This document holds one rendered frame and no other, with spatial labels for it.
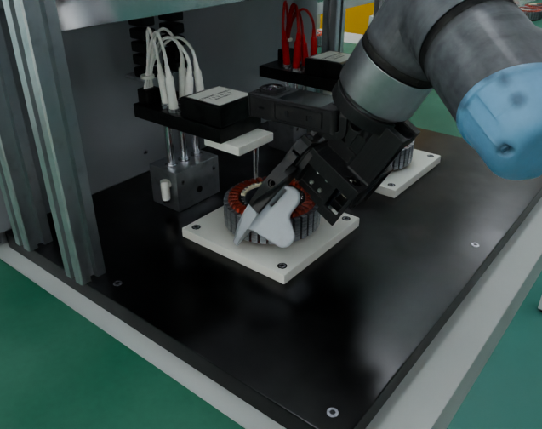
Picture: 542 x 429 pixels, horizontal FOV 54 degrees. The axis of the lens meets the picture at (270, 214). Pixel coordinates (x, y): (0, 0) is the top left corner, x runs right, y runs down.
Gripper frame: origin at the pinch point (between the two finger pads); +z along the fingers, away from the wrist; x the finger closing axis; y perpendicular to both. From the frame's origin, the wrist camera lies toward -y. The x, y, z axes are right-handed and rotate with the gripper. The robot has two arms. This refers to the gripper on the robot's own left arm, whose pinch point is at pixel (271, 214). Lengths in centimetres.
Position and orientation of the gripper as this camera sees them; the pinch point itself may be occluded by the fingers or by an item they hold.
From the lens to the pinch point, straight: 62.4
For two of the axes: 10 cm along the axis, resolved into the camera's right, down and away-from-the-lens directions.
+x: 6.2, -3.8, 6.8
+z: -3.9, 6.0, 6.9
